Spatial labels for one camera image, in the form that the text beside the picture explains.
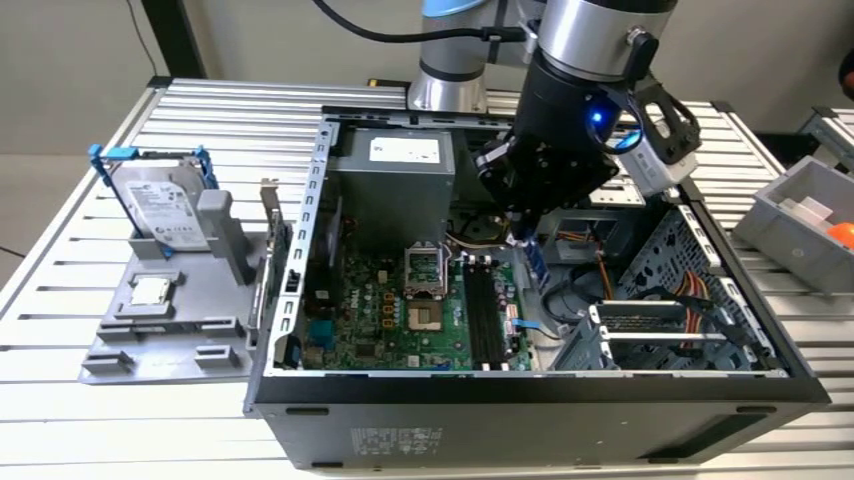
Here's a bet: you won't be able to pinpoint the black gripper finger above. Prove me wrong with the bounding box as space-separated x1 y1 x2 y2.
531 167 620 240
474 140 535 241

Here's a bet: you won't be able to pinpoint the black RAM slot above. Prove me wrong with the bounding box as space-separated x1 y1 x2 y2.
479 255 503 371
471 255 495 371
465 255 486 371

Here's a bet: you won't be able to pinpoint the grey power supply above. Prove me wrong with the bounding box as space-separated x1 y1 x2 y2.
325 127 459 254

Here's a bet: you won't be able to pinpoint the metal socket cover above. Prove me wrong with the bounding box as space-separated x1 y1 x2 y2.
403 241 449 297

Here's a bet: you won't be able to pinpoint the metal disk bay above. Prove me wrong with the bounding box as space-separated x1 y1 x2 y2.
551 298 736 372

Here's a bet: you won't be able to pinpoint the CPU socket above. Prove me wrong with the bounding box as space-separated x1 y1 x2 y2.
406 297 447 335

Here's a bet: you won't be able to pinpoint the grey plastic bin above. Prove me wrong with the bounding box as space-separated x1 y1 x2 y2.
732 155 854 302

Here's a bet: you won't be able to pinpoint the white block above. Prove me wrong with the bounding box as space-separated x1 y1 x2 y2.
778 197 837 225

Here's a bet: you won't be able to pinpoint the graphics card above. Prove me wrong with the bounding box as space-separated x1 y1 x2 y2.
258 177 297 286

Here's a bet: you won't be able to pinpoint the green motherboard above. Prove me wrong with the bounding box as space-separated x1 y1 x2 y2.
298 247 535 372

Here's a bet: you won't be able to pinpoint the orange ball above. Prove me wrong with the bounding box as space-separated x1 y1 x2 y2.
825 222 854 250

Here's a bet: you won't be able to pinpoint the blue expansion slot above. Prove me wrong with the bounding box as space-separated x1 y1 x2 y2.
307 321 337 350

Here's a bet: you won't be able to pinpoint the silver hard disk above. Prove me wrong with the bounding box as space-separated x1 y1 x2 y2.
110 162 210 252

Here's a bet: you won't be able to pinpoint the grey parts rack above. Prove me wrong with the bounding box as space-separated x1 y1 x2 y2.
78 188 282 386

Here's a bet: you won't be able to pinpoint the black PC case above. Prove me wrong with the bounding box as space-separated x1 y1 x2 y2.
241 104 833 471

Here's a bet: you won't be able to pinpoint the blue disk carrier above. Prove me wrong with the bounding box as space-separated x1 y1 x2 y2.
88 143 217 259

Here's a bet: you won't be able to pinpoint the silver CPU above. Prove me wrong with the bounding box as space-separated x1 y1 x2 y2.
130 277 174 306

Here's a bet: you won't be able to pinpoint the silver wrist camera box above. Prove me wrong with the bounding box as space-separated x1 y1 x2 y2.
612 134 701 200

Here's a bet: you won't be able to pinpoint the coiled wire bundle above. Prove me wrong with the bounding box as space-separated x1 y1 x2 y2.
445 212 517 251

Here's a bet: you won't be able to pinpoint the orange wire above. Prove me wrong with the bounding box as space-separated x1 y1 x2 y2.
595 251 614 302

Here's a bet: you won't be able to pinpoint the black cable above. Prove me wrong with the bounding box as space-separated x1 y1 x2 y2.
311 0 530 45

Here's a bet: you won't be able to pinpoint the red yellow power wires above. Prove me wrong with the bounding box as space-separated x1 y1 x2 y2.
677 272 714 335

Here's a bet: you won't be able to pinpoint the black metal frame post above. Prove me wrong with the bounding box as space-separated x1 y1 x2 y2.
136 0 209 80

